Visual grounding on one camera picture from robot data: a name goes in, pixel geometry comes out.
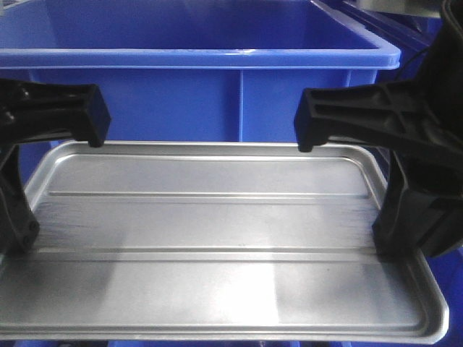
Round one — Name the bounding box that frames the blue bin lower right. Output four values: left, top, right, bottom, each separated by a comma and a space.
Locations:
343, 5, 462, 346

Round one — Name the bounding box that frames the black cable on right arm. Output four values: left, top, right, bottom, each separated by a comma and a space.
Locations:
396, 46, 431, 80

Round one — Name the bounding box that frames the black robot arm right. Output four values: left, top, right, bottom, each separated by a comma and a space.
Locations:
294, 1, 462, 257

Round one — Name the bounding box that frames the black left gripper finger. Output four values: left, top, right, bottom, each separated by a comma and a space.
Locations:
1, 78, 111, 147
1, 145, 40, 255

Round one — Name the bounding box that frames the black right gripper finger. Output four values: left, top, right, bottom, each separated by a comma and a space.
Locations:
373, 152, 462, 257
294, 80, 462, 163

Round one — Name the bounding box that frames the small silver ribbed tray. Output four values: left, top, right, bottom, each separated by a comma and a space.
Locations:
1, 142, 449, 344

